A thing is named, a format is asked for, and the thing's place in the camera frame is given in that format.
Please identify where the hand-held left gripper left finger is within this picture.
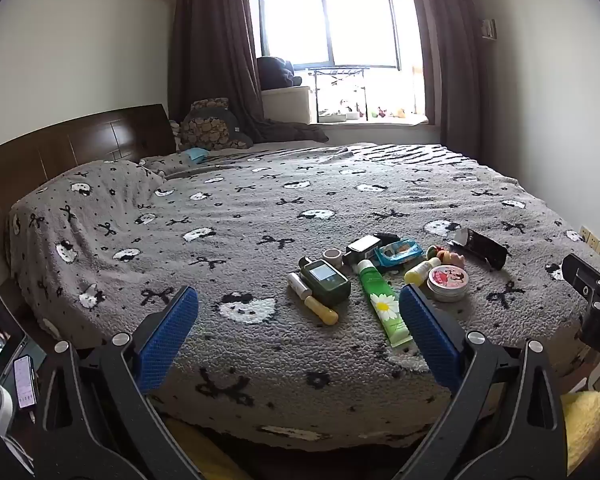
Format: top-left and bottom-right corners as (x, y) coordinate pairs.
(34, 286), (206, 480)

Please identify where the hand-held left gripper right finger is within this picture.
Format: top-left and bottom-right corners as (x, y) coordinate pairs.
(392, 284), (568, 480)

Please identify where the round red tin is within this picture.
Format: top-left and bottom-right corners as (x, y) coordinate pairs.
(426, 264), (469, 303)

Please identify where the green daisy tube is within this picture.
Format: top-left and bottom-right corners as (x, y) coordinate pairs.
(356, 259), (413, 350)

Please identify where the yellow white small bottle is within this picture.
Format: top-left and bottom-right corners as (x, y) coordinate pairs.
(404, 257), (442, 285)

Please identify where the colourful toy figure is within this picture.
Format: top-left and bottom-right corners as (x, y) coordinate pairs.
(426, 244), (466, 268)

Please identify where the blue wipes packet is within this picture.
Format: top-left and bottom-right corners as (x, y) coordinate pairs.
(372, 240), (426, 273)

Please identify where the black box white lid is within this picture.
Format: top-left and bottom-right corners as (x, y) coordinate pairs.
(343, 235), (382, 267)

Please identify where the dark green device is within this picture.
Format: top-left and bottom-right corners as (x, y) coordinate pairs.
(299, 258), (352, 306)

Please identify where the white lipstick tube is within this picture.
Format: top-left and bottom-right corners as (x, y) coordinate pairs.
(287, 272), (313, 299)

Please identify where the grey printed blanket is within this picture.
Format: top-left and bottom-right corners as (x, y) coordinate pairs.
(7, 142), (600, 453)

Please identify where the smartphone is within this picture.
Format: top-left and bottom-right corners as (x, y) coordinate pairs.
(12, 355), (38, 411)

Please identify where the patterned dark pillow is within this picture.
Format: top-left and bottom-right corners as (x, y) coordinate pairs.
(180, 99), (253, 152)

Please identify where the brown wooden headboard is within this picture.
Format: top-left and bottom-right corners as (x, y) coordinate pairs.
(0, 104), (178, 281)

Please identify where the white storage box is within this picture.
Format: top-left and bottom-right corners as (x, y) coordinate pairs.
(261, 86), (313, 123)

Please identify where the dark clothing pile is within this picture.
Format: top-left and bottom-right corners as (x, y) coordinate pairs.
(256, 56), (303, 92)

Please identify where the brown curtain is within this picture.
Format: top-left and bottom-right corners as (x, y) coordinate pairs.
(169, 0), (331, 146)
(402, 0), (491, 161)

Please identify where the window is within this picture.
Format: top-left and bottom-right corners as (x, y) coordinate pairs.
(247, 0), (426, 71)

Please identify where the wall socket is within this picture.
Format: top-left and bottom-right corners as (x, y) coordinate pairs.
(579, 226), (600, 261)

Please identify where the black wire rack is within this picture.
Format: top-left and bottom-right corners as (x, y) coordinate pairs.
(307, 66), (371, 122)

